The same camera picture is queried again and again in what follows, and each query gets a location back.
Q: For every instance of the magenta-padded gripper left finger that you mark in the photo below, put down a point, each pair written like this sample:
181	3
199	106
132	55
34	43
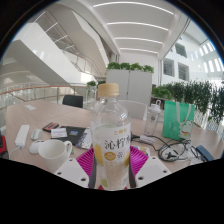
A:
85	161

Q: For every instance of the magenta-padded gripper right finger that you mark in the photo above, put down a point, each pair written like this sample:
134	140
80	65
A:
138	160

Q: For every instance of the clear yellow-capped drink bottle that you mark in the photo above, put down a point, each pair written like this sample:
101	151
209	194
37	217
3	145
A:
110	133

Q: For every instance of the colourful sticker sheet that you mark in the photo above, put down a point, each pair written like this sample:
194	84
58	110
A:
145	150

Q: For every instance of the white charger block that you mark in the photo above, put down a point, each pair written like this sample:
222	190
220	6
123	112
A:
147	139

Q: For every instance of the black notebook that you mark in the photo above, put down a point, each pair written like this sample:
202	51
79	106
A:
75	135

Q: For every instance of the white mug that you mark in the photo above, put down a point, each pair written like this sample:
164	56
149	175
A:
53	155

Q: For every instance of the white card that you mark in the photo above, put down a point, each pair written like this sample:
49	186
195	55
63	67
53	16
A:
59	133

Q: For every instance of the clear white-lidded shaker bottle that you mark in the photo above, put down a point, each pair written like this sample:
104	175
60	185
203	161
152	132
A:
152	120

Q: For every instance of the small red and black box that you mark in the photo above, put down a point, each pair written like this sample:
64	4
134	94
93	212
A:
50	126

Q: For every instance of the white chair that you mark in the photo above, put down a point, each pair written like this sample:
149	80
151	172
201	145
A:
136	109

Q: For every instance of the green tote bag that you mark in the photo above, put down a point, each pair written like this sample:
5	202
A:
178	121

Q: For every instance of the small pale grey mouse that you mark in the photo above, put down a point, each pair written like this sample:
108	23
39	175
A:
36	134

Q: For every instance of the black chair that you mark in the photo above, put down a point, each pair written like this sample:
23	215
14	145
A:
72	101

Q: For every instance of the dark blue flat case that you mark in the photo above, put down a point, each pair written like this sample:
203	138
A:
205	153

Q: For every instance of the white power strip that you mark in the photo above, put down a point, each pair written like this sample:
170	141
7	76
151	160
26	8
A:
22	135

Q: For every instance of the white cabinet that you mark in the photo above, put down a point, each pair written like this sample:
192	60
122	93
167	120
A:
130	86

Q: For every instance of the planter with green plants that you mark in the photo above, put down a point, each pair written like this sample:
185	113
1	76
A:
91	85

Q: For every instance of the white paper slip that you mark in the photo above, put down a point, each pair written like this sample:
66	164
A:
30	107

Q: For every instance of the row of green hedge plants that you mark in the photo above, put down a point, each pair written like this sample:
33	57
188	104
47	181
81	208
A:
193	96

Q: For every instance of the green plants atop cabinet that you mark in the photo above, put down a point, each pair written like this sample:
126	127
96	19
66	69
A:
130	66

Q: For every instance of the ceiling strip lights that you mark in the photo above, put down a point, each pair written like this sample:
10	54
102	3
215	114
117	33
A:
136	24

